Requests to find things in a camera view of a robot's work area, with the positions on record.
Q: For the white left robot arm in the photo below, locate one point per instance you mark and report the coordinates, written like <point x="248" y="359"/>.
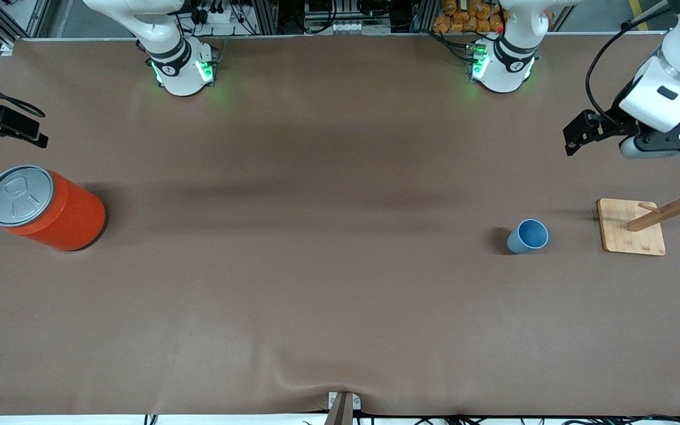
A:
<point x="505" y="59"/>

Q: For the brown table mat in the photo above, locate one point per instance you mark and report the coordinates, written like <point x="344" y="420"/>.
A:
<point x="316" y="236"/>

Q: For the light blue plastic cup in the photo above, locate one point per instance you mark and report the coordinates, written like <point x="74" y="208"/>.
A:
<point x="530" y="236"/>

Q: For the wooden mug tree rack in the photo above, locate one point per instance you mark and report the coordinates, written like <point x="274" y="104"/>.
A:
<point x="632" y="230"/>

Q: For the orange snack bags pile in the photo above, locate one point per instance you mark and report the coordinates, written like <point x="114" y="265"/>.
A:
<point x="470" y="18"/>

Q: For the orange can with grey lid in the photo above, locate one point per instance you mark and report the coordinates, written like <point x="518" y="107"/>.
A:
<point x="62" y="215"/>

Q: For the metal table clamp bracket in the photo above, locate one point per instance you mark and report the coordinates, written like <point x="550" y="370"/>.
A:
<point x="343" y="407"/>

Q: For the white power strip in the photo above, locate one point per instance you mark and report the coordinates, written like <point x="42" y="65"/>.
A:
<point x="346" y="27"/>

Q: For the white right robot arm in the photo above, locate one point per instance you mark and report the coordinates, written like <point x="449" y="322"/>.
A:
<point x="175" y="59"/>

